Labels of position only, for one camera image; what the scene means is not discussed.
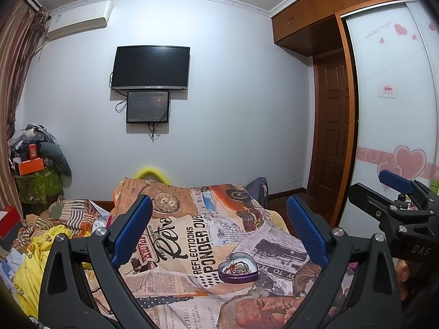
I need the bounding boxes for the wall-mounted black television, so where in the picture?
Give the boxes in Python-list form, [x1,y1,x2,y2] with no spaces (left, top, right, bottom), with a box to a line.
[110,45,191,90]

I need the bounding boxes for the monitor power cable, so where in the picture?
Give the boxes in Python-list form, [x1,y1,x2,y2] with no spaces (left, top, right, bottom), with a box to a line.
[147,122,162,142]

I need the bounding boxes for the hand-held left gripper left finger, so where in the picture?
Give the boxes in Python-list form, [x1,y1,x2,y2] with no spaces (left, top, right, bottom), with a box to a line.
[38,194,162,329]

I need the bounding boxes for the wooden overhead cabinets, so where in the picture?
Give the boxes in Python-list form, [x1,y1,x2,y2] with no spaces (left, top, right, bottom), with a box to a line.
[271,0,417,56]

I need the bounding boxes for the white sliding wardrobe door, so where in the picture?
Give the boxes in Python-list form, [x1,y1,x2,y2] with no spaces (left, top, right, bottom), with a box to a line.
[344,2,439,213]

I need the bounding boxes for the striped brown curtain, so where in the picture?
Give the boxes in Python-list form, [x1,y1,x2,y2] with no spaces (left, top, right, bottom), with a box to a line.
[0,0,52,220]

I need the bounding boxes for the red and white box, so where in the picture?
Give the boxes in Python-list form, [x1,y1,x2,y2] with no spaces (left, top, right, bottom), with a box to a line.
[0,206,20,241]

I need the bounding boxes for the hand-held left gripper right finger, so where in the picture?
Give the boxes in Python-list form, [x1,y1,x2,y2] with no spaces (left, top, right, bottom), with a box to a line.
[278,195,404,329]

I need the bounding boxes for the pile of clutter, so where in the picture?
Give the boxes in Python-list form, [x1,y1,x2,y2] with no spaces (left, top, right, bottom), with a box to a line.
[9,121,60,166]

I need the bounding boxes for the purple heart-shaped tin box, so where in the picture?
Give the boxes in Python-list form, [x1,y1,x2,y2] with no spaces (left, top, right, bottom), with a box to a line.
[218,252,258,284]

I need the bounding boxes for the grey pillow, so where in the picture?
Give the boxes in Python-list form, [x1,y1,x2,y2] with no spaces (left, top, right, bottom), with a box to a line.
[38,143,73,179]

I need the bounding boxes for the dark cloth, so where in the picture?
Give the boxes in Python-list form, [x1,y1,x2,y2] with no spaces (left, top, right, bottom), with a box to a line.
[401,279,439,329]

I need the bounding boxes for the green patterned cloth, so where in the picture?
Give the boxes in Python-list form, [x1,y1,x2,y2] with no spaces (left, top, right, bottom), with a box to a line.
[15,167,64,207]

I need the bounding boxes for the person's right hand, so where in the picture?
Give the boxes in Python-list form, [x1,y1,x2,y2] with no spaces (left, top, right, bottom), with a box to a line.
[394,259,414,301]

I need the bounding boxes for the white paper label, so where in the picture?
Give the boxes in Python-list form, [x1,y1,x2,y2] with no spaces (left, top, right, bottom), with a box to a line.
[379,83,399,98]

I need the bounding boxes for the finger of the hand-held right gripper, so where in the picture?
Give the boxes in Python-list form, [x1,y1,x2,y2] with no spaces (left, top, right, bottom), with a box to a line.
[348,182,405,234]
[378,169,439,210]

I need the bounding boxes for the yellow foam tube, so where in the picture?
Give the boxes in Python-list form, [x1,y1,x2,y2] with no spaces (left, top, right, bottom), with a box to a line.
[134,166,173,184]

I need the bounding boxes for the white air conditioner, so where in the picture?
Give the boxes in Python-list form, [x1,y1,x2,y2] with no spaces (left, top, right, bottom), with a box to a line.
[46,1,114,41]

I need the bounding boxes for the small pink heart stickers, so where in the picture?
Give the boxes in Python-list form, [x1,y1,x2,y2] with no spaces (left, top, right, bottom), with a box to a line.
[378,22,439,45]

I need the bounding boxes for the orange box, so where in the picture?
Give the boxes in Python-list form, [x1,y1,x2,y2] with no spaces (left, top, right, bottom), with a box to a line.
[18,158,45,176]

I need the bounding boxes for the striped bedding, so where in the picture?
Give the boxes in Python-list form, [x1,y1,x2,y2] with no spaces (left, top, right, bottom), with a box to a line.
[10,196,114,248]

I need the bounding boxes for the small black wall monitor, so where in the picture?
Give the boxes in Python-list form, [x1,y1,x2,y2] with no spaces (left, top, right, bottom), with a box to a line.
[126,90,171,124]

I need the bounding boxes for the brown wooden door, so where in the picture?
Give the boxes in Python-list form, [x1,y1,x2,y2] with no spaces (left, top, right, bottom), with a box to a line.
[311,55,351,210]

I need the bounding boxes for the newspaper print blanket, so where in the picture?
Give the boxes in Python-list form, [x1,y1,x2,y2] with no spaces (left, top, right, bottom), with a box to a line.
[82,177,351,329]

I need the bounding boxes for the blue bag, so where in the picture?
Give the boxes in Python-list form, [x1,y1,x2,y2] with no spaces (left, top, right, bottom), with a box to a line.
[244,177,270,210]

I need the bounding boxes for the yellow cloth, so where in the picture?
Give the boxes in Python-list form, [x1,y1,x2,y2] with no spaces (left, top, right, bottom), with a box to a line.
[14,224,103,320]

